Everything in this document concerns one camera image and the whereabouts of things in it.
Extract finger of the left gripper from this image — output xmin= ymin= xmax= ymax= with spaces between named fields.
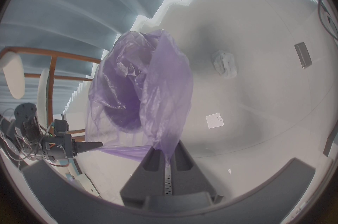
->
xmin=75 ymin=141 xmax=104 ymax=156

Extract purple plastic bag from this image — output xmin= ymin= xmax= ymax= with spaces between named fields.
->
xmin=85 ymin=29 xmax=194 ymax=163

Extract white cushioned wooden chair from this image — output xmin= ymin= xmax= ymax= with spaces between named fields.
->
xmin=0 ymin=46 xmax=103 ymax=137

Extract crumpled white paper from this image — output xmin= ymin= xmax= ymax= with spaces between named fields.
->
xmin=212 ymin=50 xmax=237 ymax=78

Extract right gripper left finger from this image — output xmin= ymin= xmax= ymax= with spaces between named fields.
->
xmin=120 ymin=146 xmax=169 ymax=206

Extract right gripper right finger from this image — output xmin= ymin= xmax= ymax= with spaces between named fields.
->
xmin=170 ymin=140 xmax=217 ymax=204

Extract black cable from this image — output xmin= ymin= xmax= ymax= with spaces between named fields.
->
xmin=318 ymin=0 xmax=338 ymax=41

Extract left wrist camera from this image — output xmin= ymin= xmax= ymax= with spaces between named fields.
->
xmin=54 ymin=119 xmax=70 ymax=139

